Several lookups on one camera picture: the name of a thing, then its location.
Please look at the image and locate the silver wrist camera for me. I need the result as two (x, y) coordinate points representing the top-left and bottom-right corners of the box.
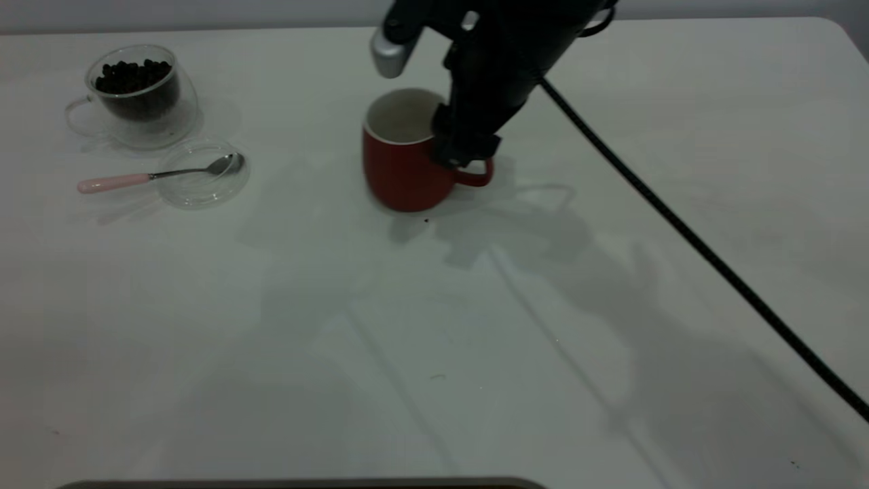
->
(370, 0), (435, 79)

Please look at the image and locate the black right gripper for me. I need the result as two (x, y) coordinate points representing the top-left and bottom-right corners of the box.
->
(432, 26), (598, 170)

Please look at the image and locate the dark coffee beans heap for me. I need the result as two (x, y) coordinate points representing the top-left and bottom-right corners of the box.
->
(95, 60), (181, 123)

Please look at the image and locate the clear glass dish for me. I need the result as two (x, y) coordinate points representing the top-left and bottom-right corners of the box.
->
(158, 139), (251, 210)

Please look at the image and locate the clear glass cup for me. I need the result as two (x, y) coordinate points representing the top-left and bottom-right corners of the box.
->
(64, 44), (200, 151)

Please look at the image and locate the pink handled metal spoon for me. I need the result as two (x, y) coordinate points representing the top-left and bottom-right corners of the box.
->
(77, 153), (244, 195)

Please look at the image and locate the red ceramic mug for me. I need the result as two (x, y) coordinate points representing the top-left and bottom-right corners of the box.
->
(362, 88), (494, 213)

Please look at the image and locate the black braided cable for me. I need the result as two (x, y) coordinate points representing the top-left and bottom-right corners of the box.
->
(540, 76), (869, 423)

